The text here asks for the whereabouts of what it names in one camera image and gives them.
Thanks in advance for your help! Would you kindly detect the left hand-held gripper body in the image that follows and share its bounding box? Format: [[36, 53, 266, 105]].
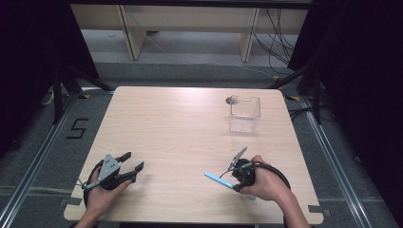
[[81, 153, 138, 192]]

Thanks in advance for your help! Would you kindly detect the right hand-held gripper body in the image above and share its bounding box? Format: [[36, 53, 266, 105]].
[[227, 145, 258, 193]]

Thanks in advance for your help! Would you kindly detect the light blue toothbrush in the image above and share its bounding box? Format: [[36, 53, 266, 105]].
[[203, 171, 257, 201]]

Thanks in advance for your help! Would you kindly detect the clear plastic box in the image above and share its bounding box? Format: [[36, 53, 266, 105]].
[[228, 95, 262, 134]]

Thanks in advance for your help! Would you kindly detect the person's right hand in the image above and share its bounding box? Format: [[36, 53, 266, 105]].
[[239, 154, 291, 203]]

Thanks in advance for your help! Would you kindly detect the person's left hand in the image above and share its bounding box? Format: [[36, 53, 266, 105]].
[[84, 178, 132, 220]]

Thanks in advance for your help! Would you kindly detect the grey tape piece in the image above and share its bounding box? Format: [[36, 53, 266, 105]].
[[307, 204, 333, 219], [58, 197, 84, 207]]

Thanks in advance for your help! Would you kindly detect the black metal stand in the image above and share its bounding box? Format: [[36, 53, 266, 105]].
[[50, 62, 116, 125], [267, 62, 324, 125]]

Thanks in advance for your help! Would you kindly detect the black curtain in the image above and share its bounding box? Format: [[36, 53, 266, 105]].
[[0, 0, 100, 160], [287, 0, 403, 219]]

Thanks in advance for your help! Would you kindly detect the beige wooden desk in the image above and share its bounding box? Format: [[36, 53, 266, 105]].
[[69, 3, 310, 63]]

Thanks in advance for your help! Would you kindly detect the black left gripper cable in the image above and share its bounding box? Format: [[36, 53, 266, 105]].
[[77, 159, 106, 208]]

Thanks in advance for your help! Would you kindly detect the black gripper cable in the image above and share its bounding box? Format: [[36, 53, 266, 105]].
[[77, 159, 106, 208], [252, 161, 292, 192]]

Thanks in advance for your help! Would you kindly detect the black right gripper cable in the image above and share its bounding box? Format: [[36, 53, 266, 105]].
[[252, 161, 292, 192]]

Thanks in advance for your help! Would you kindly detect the aluminium floor rail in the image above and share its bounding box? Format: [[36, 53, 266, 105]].
[[0, 91, 81, 228], [298, 95, 373, 228]]

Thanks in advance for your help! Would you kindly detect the black floor cable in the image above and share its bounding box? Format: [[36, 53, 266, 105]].
[[287, 105, 337, 124]]

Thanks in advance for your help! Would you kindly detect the bundle of black cables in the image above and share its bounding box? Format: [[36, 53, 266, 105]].
[[252, 8, 299, 76]]

